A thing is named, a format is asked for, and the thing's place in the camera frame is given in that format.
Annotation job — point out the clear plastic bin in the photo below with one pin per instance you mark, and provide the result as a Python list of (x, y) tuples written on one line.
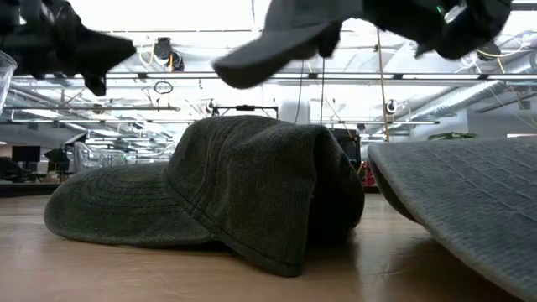
[(6, 75)]

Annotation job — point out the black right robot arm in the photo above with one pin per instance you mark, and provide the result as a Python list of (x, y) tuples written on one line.
[(482, 25)]

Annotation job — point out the silver air duct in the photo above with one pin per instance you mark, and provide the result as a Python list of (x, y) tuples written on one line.
[(461, 98)]

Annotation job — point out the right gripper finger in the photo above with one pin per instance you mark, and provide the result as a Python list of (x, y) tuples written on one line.
[(329, 42)]

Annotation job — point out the black rig frame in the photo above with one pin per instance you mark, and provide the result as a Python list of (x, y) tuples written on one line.
[(245, 107)]

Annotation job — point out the long light bar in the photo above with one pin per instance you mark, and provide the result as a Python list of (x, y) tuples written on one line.
[(356, 76)]

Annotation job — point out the dark grey cap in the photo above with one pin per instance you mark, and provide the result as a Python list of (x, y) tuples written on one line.
[(235, 180)]

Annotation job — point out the black aluminium table frame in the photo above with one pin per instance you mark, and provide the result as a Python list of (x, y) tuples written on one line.
[(25, 189)]

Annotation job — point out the red storage bins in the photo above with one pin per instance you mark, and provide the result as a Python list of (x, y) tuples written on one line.
[(369, 176)]

